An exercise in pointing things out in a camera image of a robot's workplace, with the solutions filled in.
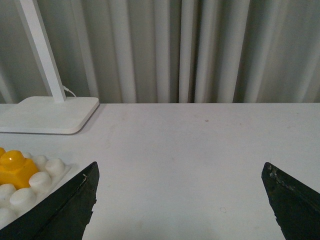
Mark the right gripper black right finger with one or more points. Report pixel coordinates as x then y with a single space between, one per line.
295 205

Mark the yellow two-stud toy block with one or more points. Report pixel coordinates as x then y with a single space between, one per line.
16 169

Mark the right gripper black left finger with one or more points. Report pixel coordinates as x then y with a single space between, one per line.
63 215

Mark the white studded base plate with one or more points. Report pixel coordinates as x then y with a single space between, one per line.
16 202

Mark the white desk lamp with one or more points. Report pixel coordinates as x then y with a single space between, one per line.
56 114

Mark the grey pleated curtain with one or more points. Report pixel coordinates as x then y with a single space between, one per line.
168 51

